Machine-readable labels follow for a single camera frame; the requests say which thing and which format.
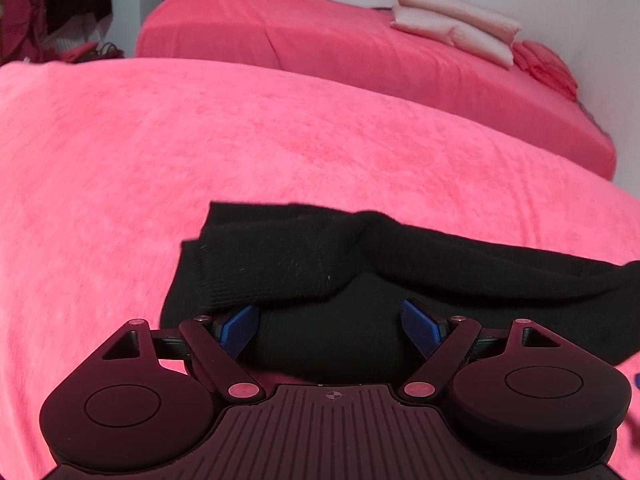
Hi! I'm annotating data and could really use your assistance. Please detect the black pants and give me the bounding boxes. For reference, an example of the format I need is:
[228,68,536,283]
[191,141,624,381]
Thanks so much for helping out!
[160,203,639,384]

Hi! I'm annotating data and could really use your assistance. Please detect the near bed pink blanket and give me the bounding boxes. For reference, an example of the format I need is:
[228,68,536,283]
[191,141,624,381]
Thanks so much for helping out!
[1,58,639,479]

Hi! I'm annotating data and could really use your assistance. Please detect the folded pink blanket stack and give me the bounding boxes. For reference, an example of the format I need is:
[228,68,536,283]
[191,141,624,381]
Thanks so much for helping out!
[511,40,578,102]

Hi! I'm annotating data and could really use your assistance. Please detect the lower pale pink pillow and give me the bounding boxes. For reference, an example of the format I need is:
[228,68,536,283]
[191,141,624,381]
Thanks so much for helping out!
[390,6,514,68]

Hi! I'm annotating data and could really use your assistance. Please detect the pale pink pillow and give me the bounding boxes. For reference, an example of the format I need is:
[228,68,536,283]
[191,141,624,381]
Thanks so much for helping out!
[397,0,522,44]
[390,6,514,68]

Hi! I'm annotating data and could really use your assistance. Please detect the upper pale pink pillow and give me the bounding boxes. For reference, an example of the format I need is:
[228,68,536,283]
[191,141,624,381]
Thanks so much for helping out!
[397,0,522,44]

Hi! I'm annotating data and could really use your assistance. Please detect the far bed pink sheet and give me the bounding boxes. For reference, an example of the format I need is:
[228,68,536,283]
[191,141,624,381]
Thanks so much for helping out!
[136,0,616,179]

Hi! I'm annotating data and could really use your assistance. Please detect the hanging clothes pile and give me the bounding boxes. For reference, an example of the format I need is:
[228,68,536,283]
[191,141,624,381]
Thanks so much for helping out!
[1,0,124,64]

